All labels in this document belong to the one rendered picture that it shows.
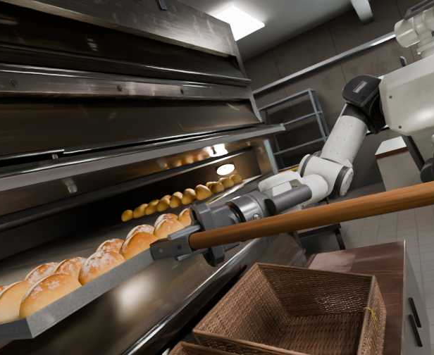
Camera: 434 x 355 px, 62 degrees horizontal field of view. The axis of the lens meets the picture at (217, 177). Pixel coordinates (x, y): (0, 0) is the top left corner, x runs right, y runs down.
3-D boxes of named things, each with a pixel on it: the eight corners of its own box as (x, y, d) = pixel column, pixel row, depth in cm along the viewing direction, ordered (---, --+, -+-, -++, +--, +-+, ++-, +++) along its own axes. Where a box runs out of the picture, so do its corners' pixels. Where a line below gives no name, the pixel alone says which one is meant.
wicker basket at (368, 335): (215, 413, 112) (187, 330, 111) (273, 319, 161) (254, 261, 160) (379, 427, 88) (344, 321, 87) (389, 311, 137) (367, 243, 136)
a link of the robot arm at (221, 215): (202, 264, 73) (249, 242, 78) (223, 270, 64) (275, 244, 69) (182, 206, 72) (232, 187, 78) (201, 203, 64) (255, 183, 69)
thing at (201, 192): (119, 222, 201) (115, 213, 201) (168, 202, 242) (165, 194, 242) (207, 198, 170) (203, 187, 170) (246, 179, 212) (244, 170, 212)
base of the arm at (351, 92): (353, 134, 114) (368, 105, 116) (392, 139, 103) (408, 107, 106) (332, 104, 105) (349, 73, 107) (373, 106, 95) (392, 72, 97)
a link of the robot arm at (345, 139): (301, 189, 106) (332, 127, 111) (343, 206, 99) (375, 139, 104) (294, 172, 96) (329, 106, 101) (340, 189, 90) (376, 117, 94)
